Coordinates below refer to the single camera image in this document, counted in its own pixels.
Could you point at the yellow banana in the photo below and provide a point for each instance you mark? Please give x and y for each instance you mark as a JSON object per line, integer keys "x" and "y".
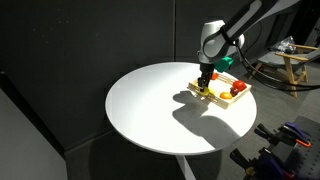
{"x": 211, "y": 91}

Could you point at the purple clamp lower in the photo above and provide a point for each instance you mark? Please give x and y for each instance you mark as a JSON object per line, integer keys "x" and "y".
{"x": 266, "y": 167}

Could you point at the small red strawberry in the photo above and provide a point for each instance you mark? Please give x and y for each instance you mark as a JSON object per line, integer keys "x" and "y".
{"x": 214, "y": 76}

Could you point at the yellow lemon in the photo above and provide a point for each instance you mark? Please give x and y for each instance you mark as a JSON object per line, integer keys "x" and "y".
{"x": 204, "y": 92}

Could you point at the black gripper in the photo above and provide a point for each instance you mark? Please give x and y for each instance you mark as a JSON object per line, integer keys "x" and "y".
{"x": 205, "y": 78}

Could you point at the orange fruit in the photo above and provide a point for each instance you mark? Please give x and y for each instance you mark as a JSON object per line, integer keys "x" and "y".
{"x": 226, "y": 95}

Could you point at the wooden tray box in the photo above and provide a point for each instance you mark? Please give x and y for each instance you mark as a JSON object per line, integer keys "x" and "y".
{"x": 222, "y": 84}

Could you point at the wooden chair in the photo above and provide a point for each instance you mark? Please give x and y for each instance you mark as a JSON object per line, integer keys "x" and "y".
{"x": 289, "y": 66}

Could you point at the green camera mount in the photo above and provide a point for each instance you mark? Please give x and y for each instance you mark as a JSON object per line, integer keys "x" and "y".
{"x": 223, "y": 64}

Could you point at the perforated metal plate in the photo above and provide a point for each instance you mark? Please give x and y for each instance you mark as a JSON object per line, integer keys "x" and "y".
{"x": 305, "y": 161}

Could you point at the purple clamp with orange tip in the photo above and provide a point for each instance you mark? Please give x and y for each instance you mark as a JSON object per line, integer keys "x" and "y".
{"x": 288, "y": 133}

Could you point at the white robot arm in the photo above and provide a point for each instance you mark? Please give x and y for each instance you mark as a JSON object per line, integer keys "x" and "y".
{"x": 218, "y": 37}

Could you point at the dark purple plum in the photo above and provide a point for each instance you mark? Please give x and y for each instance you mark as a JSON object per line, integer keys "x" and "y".
{"x": 234, "y": 91}

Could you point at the round white table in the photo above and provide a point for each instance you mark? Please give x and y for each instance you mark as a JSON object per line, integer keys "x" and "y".
{"x": 153, "y": 108}

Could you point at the red apple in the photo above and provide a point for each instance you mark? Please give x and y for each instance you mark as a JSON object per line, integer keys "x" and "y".
{"x": 240, "y": 85}

